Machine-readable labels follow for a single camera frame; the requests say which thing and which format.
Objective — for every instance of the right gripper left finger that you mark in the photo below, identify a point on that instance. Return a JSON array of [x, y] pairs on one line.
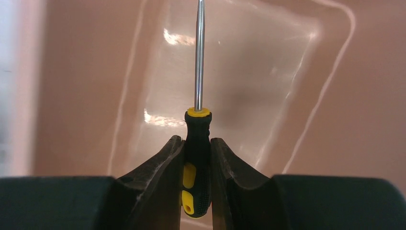
[[148, 197]]

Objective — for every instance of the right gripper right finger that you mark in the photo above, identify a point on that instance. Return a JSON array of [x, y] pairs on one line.
[[242, 197]]

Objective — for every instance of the black yellow screwdriver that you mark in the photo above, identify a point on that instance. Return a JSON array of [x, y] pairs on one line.
[[196, 193]]

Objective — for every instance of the pink plastic bin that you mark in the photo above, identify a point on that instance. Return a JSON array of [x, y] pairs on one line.
[[310, 93]]

